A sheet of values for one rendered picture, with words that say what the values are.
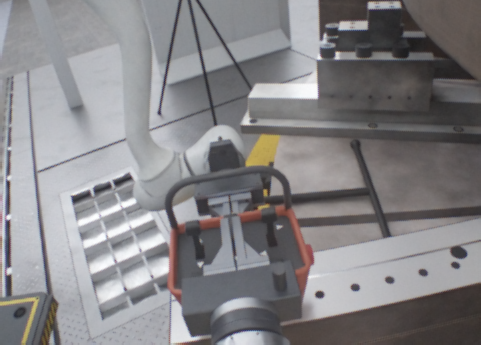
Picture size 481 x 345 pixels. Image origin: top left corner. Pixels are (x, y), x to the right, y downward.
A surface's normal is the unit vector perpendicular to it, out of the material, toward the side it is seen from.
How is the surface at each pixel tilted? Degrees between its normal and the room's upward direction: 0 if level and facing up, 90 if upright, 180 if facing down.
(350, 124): 0
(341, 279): 0
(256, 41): 37
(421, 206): 0
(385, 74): 90
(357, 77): 90
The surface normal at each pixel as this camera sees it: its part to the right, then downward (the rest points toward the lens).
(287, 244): -0.13, -0.81
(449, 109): -0.30, 0.30
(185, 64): 0.18, -0.36
